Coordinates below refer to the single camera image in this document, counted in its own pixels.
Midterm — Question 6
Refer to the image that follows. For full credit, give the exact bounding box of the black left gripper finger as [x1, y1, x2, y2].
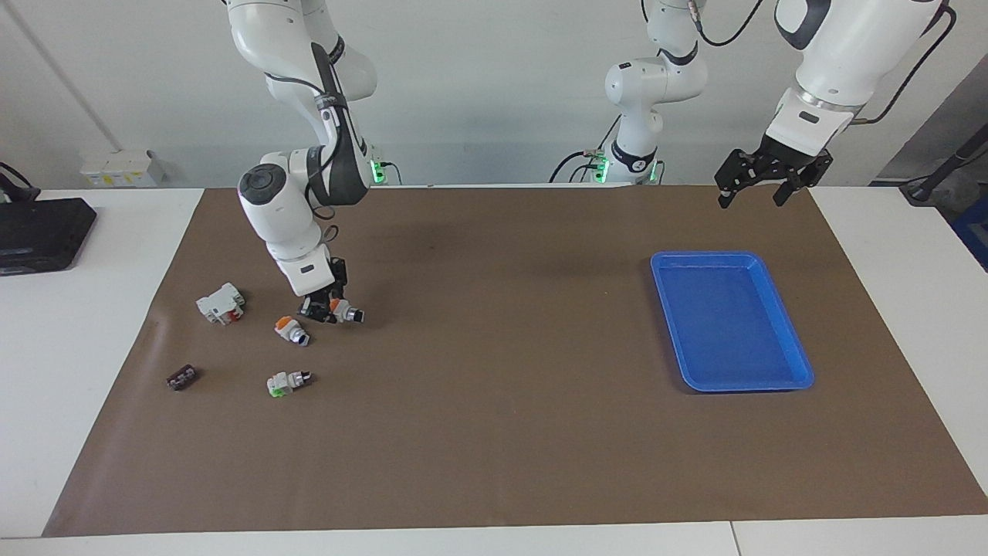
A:
[714, 150, 762, 209]
[773, 153, 834, 208]

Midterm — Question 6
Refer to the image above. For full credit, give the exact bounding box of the orange white push button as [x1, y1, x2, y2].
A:
[274, 315, 311, 348]

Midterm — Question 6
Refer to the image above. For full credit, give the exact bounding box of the white red circuit breaker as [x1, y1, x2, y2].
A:
[195, 283, 246, 326]

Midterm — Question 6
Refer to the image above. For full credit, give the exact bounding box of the black stand pole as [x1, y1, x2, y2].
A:
[899, 124, 988, 205]

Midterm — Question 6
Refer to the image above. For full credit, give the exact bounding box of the blue plastic tray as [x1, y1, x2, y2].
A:
[650, 250, 816, 394]

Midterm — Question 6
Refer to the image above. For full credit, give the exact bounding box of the blue crate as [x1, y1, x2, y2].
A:
[951, 197, 988, 271]

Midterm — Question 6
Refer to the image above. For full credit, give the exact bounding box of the brown table mat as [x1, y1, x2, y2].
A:
[42, 184, 988, 537]

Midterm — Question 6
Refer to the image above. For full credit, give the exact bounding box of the black electronics box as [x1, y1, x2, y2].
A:
[0, 198, 98, 276]

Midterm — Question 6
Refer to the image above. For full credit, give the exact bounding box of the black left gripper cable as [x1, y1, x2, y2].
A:
[689, 0, 958, 126]

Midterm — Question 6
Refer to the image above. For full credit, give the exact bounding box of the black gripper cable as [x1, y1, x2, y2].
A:
[689, 0, 958, 126]
[266, 42, 348, 232]

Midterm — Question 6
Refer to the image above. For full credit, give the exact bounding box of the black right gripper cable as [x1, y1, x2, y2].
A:
[266, 42, 348, 232]

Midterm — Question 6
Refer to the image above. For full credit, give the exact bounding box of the black left base cable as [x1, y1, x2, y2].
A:
[549, 114, 623, 185]

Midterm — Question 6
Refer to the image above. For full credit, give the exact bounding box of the white wall socket box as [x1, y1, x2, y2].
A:
[80, 150, 167, 188]

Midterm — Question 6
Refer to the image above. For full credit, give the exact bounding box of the black cable bundle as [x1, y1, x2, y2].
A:
[0, 161, 41, 204]

